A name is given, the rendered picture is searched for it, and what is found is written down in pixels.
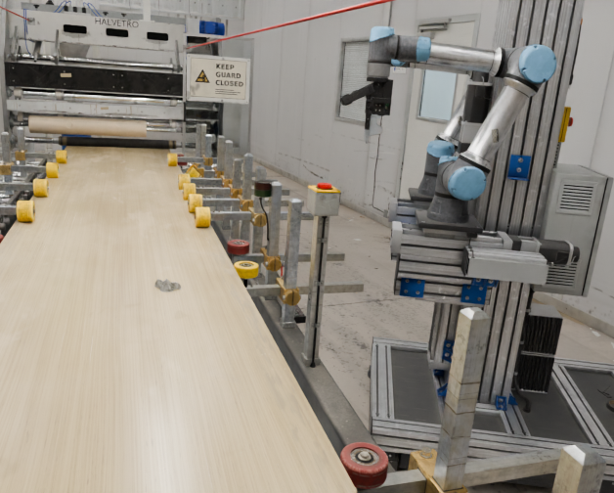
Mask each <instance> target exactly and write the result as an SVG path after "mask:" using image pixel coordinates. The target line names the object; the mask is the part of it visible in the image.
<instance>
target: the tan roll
mask: <svg viewBox="0 0 614 493"><path fill-rule="evenodd" d="M14 126H28V128H29V132H30V133H44V134H70V135H96V136H122V137H147V131H150V132H174V133H183V128H169V127H147V122H146V121H145V120H128V119H107V118H86V117H64V116H44V115H30V116H29V117H28V121H14Z"/></svg>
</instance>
